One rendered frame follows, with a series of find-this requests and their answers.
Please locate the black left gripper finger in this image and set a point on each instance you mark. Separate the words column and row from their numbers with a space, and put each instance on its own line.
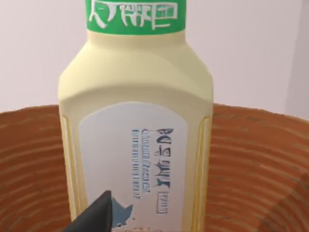
column 96, row 215

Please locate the brown woven basket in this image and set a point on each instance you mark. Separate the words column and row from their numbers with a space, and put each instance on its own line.
column 253, row 169

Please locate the cream bottle with green cap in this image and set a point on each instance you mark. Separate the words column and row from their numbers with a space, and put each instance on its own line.
column 135, row 101

